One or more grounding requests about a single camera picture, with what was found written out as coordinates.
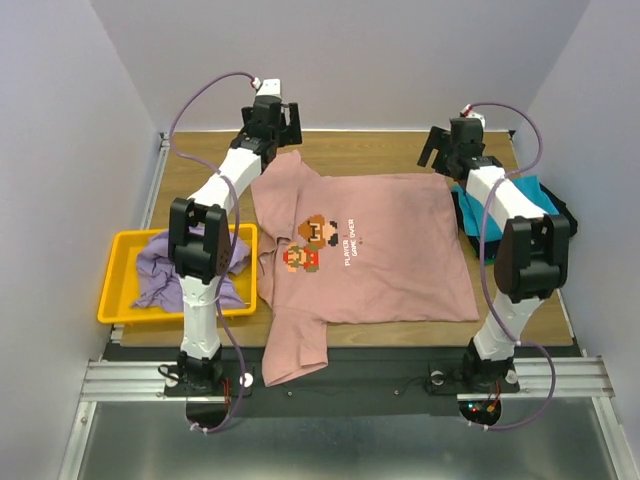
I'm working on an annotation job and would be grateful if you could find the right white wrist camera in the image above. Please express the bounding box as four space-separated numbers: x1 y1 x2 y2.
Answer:
459 104 486 130

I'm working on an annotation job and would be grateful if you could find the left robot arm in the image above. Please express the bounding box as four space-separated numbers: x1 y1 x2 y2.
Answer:
167 93 302 396

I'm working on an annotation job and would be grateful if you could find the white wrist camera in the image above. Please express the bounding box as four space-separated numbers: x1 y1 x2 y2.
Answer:
250 77 282 100
459 104 486 130

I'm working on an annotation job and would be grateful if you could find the pink graphic t-shirt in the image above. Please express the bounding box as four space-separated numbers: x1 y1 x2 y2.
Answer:
251 151 479 387

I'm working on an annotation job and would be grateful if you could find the teal folded t-shirt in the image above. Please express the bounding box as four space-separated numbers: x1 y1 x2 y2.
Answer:
452 176 558 242

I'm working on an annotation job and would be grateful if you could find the lavender t-shirt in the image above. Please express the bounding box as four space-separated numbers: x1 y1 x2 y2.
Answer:
131 230 251 313

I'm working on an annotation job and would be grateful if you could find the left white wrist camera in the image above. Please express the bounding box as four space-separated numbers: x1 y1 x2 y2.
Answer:
250 77 282 100

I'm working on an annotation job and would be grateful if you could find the yellow plastic tray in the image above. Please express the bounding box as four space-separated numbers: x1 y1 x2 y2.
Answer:
97 223 258 324

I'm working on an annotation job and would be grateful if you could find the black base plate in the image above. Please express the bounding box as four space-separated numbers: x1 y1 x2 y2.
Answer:
101 344 586 418

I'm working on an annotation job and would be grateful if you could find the black folded t-shirt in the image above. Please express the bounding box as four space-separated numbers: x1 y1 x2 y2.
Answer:
456 181 578 258

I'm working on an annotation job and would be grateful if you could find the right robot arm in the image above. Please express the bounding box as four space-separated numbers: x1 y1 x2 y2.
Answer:
418 110 570 395

